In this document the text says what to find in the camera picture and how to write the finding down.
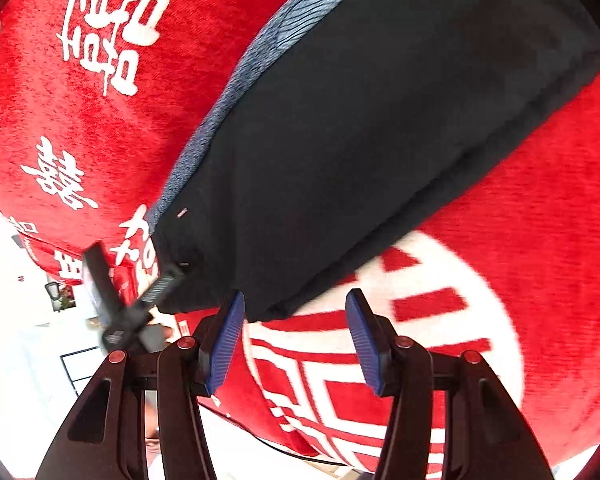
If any black pants blue waistband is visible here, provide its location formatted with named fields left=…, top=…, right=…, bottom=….
left=149, top=0, right=600, bottom=321

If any red white patterned blanket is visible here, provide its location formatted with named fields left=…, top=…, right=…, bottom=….
left=0, top=0, right=600, bottom=471

